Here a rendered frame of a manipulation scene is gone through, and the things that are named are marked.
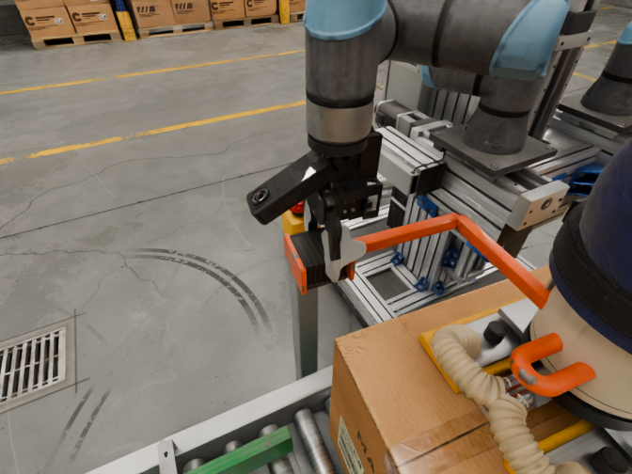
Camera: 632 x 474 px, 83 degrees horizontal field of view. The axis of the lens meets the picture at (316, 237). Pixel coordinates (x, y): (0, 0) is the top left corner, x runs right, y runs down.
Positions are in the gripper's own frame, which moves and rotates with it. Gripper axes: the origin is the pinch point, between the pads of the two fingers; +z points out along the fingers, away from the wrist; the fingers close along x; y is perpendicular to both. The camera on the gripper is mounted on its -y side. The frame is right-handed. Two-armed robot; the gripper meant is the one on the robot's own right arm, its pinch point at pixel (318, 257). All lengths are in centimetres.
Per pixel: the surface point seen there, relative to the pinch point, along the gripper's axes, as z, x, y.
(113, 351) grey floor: 109, 78, -68
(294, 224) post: 8.2, 18.4, 2.1
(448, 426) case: 13.1, -24.5, 9.6
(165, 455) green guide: 44, -2, -34
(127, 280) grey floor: 109, 121, -62
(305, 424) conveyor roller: 53, -3, -4
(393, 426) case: 13.2, -21.8, 2.7
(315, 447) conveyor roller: 53, -8, -3
